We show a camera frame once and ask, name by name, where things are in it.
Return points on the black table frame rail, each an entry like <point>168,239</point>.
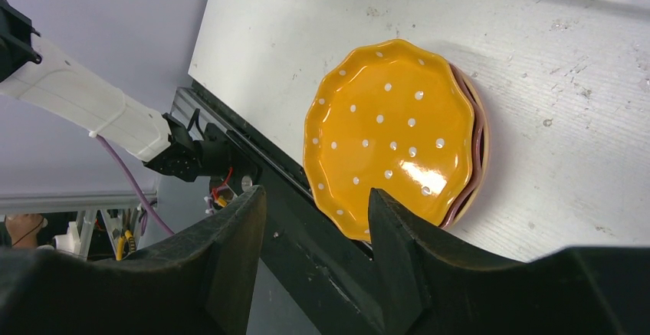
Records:
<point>312,278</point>

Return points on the pink plate under yellow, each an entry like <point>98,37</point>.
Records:
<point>480,151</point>

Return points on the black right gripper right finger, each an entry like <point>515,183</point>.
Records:
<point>432,282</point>

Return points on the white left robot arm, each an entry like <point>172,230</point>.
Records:
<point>36,71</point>

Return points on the yellow polka dot plate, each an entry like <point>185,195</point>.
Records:
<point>390,116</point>

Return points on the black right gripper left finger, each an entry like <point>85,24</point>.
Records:
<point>198,281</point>

